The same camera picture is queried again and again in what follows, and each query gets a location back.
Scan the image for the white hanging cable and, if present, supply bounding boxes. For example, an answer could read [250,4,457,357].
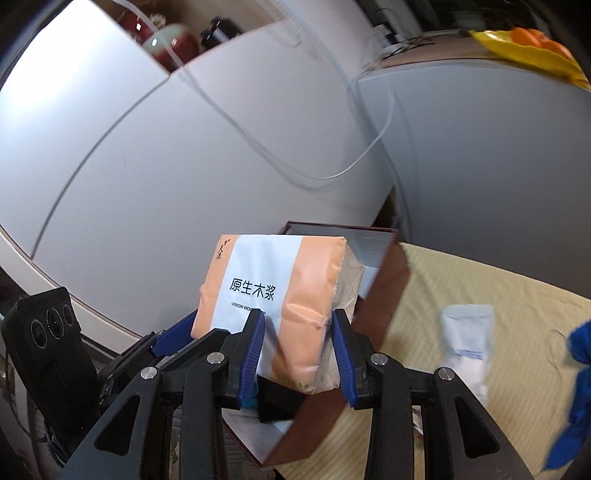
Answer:
[115,0,396,182]

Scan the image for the red white ceramic vase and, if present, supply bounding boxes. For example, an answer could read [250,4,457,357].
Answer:
[117,10,200,72]

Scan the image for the striped yellow tablecloth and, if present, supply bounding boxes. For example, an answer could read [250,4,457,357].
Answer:
[381,244,590,479]

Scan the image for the white power strip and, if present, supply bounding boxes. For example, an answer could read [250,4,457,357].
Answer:
[374,23,406,46]

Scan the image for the yellow leaf fruit plate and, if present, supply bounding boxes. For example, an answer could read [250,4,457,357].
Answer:
[469,30,590,90]

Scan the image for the right orange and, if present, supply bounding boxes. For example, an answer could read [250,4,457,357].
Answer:
[539,36,574,60]

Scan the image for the white paper pouch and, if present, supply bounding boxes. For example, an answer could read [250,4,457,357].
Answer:
[441,304,496,406]

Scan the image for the dark red storage box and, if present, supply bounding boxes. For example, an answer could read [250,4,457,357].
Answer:
[222,221,410,467]

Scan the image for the dark bottle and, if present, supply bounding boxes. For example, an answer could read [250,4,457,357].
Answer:
[200,17,243,50]

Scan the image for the blue terry towel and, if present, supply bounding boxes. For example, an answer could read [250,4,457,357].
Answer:
[545,321,591,469]

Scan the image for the black knit glove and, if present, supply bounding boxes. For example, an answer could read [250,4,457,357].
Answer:
[256,376,308,423]

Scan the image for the left orange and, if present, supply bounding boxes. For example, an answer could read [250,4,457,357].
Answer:
[511,27,541,48]

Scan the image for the black camera box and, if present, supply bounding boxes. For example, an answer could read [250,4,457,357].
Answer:
[1,287,99,461]

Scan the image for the orange white tissue pack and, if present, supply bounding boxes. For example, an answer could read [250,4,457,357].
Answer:
[191,234,365,394]

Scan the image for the orange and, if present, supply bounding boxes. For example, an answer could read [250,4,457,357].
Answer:
[539,36,574,60]
[511,27,541,48]

